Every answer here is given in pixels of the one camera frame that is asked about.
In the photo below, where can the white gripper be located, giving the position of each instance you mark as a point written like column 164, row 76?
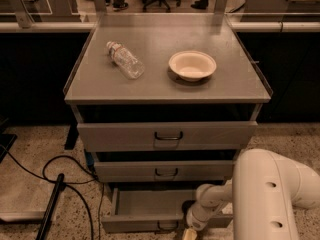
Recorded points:
column 194, row 218

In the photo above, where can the grey bottom drawer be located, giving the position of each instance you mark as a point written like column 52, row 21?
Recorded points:
column 147, row 210

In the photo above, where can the grey drawer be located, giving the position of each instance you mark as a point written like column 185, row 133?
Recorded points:
column 147, row 210
column 105, row 137
column 163, row 171

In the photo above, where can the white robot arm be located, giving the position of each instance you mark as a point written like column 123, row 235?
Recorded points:
column 265, row 189

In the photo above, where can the grey middle drawer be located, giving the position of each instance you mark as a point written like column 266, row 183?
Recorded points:
column 163, row 171

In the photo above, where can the grey top drawer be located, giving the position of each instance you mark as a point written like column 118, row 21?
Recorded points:
column 105, row 137

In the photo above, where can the grey drawer cabinet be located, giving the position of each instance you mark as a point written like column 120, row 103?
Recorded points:
column 98, row 92

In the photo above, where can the black metal floor bar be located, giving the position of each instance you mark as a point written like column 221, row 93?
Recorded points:
column 46, row 221

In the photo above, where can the white paper bowl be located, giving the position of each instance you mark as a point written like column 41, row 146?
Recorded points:
column 192, row 66

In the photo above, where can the clear plastic water bottle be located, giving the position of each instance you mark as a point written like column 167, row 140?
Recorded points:
column 130, row 66

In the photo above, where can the white horizontal rail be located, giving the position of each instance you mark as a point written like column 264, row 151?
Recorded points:
column 73, row 27

